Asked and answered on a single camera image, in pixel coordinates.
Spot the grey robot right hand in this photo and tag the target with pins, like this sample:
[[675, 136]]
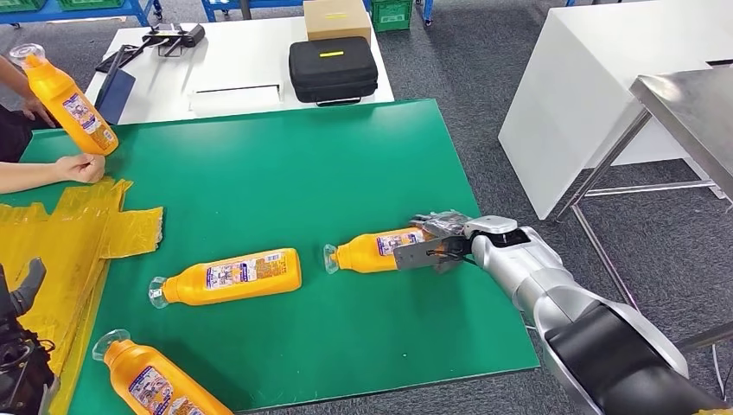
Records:
[[444, 224]]

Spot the person's right hand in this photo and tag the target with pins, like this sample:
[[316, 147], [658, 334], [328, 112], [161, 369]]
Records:
[[80, 169]]

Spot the person's left hand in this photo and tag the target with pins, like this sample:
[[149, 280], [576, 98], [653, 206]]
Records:
[[39, 110]]

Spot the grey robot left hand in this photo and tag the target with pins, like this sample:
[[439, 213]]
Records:
[[28, 286]]

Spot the orange detergent bottle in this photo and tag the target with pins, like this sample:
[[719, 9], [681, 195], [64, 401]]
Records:
[[149, 378], [366, 252], [229, 278], [63, 97]]

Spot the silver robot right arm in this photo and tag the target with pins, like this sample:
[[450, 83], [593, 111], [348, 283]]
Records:
[[550, 286]]

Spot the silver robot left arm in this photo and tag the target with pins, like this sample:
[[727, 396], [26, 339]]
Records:
[[20, 372]]

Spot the yellow translucent plastic film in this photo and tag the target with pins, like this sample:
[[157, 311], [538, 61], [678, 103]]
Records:
[[74, 240]]

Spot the black flat tablet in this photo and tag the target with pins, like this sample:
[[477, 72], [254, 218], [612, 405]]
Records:
[[114, 59]]

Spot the green plastic crate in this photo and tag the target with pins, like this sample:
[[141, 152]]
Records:
[[20, 4], [391, 16], [89, 3]]

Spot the blue metal rack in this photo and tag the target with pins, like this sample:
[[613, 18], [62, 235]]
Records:
[[272, 6], [86, 11]]

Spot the black controller with antennas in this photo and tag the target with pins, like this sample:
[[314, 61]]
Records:
[[189, 35]]

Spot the white flat box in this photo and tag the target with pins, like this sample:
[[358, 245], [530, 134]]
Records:
[[236, 101]]

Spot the large white table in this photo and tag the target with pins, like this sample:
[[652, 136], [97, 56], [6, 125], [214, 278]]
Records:
[[572, 86]]

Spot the black zippered carrying case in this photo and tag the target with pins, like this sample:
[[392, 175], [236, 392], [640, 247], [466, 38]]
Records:
[[333, 70]]

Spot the white desk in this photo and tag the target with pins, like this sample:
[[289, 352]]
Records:
[[240, 60]]

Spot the blue rack leg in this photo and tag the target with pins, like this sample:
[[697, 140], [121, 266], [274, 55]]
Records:
[[428, 10]]

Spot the brown cardboard box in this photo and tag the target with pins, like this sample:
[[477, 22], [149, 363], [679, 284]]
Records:
[[338, 22]]

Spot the stainless steel table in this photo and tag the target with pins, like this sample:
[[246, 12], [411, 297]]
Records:
[[693, 111]]

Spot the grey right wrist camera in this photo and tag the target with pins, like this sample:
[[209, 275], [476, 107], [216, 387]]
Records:
[[421, 255]]

